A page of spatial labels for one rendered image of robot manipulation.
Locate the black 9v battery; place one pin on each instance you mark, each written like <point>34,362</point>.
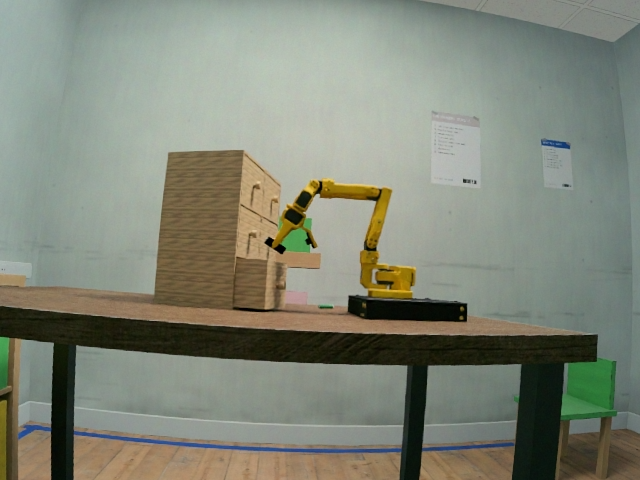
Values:
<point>279,248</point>

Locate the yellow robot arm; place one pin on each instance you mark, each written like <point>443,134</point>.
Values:
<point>398,277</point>

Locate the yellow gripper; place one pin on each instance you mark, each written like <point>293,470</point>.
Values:
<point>292,219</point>

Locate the wooden chest of drawers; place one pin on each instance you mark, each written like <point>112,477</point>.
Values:
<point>197,247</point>

